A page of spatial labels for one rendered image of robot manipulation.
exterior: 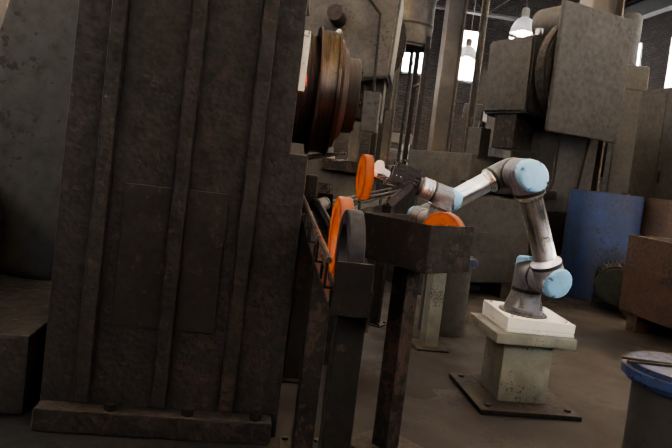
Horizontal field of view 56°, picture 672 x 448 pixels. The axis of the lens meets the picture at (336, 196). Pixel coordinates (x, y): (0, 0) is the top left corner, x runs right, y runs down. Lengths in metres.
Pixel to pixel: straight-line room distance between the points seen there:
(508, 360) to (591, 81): 3.73
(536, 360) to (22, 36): 2.36
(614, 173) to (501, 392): 7.18
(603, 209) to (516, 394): 3.02
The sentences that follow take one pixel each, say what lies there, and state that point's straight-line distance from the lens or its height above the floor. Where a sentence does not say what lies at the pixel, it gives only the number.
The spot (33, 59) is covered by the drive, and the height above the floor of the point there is 1.12.
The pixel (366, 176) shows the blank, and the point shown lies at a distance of 2.15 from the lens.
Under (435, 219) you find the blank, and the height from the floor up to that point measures 0.72.
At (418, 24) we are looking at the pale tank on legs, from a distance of 11.30.
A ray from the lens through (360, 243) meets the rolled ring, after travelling 1.25.
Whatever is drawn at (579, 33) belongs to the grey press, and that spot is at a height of 2.17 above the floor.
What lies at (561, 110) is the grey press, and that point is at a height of 1.52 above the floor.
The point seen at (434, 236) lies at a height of 0.69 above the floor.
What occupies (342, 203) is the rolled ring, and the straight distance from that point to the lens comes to 1.46.
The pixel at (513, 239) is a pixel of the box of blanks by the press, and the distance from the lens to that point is 4.95.
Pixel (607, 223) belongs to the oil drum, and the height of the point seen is 0.64.
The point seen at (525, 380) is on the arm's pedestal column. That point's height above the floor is 0.11.
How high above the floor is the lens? 0.86
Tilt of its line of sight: 3 degrees down
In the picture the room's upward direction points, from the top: 7 degrees clockwise
